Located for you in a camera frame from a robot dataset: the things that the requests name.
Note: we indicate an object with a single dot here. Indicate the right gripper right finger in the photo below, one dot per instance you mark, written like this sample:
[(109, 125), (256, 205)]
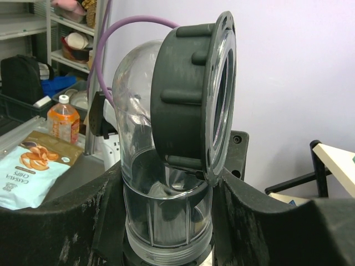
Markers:
[(251, 228)]

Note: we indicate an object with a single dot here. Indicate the light blue cassava chips bag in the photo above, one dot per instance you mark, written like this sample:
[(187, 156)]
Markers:
[(32, 167)]

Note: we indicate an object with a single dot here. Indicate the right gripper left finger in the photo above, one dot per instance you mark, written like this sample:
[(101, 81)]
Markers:
[(84, 227)]

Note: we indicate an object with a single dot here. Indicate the cluttered background storage shelf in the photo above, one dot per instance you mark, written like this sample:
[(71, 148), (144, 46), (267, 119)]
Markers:
[(34, 28)]

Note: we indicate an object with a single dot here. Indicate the beige black shelf rack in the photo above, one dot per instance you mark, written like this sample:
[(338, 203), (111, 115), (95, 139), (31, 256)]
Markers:
[(327, 160)]

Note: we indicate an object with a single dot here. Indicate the orange drink bottle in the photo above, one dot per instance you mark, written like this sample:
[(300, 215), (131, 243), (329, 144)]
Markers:
[(63, 120)]

